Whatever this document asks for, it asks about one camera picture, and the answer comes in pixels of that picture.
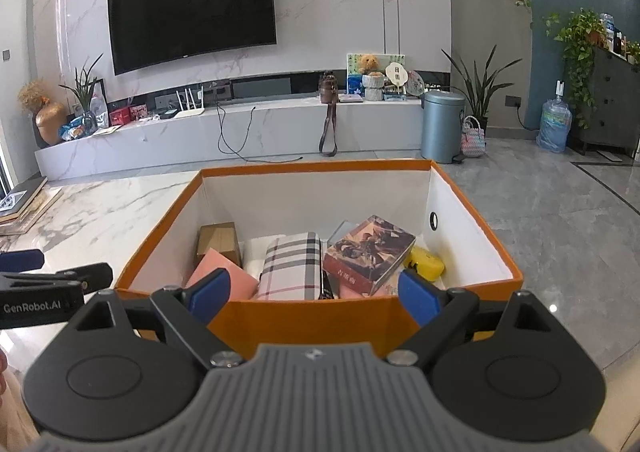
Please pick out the trailing pothos plant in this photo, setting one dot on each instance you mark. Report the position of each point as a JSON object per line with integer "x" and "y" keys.
{"x": 580, "y": 36}

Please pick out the grey pot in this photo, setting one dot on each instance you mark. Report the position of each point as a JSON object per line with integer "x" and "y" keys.
{"x": 373, "y": 87}

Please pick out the woven pastel bag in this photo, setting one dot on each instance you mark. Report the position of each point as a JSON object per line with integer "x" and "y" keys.
{"x": 473, "y": 140}

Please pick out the printed picture board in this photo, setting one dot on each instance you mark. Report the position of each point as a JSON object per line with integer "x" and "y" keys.
{"x": 392, "y": 57}

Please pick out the pale books under black book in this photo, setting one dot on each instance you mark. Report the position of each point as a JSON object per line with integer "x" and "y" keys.
{"x": 40, "y": 214}

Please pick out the white router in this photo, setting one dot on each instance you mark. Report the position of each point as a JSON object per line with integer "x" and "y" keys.
{"x": 189, "y": 112}

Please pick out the blue white bag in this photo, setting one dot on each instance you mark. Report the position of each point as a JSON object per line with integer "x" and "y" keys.
{"x": 99, "y": 111}

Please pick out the long-leaf potted plant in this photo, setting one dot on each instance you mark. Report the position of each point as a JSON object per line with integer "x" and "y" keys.
{"x": 477, "y": 86}

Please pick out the red box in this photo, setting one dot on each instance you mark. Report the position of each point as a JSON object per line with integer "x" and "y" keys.
{"x": 120, "y": 116}

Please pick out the pink printed box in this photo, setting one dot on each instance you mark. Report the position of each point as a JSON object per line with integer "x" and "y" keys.
{"x": 138, "y": 112}

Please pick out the marble TV cabinet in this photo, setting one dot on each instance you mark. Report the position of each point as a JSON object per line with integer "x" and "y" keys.
{"x": 175, "y": 139}

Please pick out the wall outlet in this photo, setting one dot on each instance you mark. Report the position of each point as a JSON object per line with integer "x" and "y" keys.
{"x": 513, "y": 101}

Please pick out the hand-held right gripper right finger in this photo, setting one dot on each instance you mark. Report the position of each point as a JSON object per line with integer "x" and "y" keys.
{"x": 419, "y": 297}

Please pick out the blue snack packet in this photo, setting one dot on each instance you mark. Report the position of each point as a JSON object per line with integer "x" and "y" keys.
{"x": 71, "y": 130}

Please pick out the yellow small gadget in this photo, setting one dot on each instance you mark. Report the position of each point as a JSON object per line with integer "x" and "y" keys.
{"x": 425, "y": 263}

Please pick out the grey-blue trash can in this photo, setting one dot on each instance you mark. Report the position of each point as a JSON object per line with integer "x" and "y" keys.
{"x": 441, "y": 126}

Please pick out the brown printed card box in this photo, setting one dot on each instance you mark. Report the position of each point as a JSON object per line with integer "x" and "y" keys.
{"x": 365, "y": 252}

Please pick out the orange cardboard box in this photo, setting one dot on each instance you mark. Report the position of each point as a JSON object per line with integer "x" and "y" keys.
{"x": 300, "y": 324}

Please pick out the gold vase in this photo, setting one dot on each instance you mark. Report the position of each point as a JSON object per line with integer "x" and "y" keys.
{"x": 50, "y": 124}

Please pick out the white round hand fan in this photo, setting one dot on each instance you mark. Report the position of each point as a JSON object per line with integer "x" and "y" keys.
{"x": 395, "y": 72}

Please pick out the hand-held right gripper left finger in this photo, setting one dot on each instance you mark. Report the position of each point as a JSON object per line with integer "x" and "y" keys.
{"x": 210, "y": 294}

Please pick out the plaid fabric case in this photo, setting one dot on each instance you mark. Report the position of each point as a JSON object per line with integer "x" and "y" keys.
{"x": 290, "y": 267}

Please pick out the dried yellow flowers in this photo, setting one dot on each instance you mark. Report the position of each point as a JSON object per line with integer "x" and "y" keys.
{"x": 31, "y": 95}

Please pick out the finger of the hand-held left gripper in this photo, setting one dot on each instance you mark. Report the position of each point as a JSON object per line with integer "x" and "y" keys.
{"x": 20, "y": 261}
{"x": 85, "y": 276}

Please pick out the teddy bear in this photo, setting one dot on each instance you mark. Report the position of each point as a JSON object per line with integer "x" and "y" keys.
{"x": 367, "y": 64}

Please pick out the green plant in glass vase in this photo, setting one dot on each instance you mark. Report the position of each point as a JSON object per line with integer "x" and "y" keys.
{"x": 85, "y": 91}

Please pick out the patterned round hand fan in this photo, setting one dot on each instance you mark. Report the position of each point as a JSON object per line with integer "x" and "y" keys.
{"x": 415, "y": 83}

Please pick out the small brown cardboard box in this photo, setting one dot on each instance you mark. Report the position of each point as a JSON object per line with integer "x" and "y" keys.
{"x": 217, "y": 239}

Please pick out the wall-mounted black television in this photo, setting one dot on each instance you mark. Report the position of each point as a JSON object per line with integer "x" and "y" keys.
{"x": 190, "y": 6}

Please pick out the blue water jug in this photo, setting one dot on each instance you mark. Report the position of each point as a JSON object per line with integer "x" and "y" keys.
{"x": 554, "y": 126}

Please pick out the grey cabinet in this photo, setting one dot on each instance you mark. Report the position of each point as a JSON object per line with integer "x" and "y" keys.
{"x": 612, "y": 101}

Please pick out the black hardcover book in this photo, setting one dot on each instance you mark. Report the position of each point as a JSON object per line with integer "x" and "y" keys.
{"x": 20, "y": 199}

